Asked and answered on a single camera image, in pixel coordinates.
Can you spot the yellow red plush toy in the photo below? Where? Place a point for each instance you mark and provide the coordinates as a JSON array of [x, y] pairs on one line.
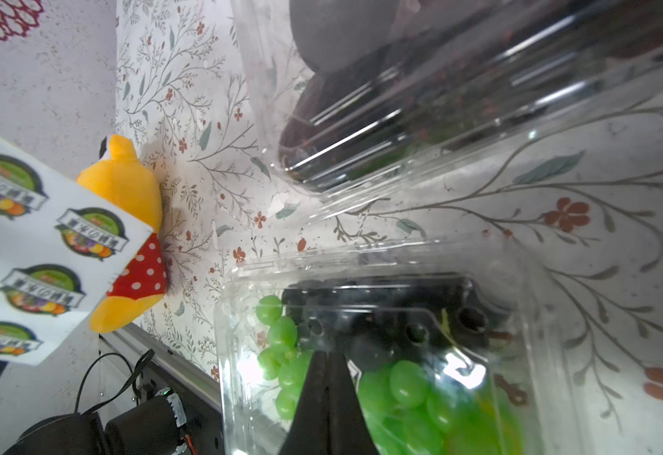
[[141, 280]]

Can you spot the floral table mat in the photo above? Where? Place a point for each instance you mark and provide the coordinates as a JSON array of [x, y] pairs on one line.
[[588, 203]]

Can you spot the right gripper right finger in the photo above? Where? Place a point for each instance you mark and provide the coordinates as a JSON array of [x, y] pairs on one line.
[[348, 431]]

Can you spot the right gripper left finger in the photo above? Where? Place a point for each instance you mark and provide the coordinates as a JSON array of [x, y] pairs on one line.
[[309, 433]]

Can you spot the white sticker label sheet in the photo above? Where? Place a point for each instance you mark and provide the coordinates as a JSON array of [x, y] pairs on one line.
[[56, 255]]

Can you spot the blackberry clamshell box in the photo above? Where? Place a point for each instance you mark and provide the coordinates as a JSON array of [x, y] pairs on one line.
[[356, 99]]

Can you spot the green grape blueberry clamshell box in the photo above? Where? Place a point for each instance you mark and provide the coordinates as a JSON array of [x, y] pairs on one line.
[[453, 347]]

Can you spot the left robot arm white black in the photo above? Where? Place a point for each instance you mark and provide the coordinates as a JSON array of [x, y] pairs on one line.
[[179, 413]]

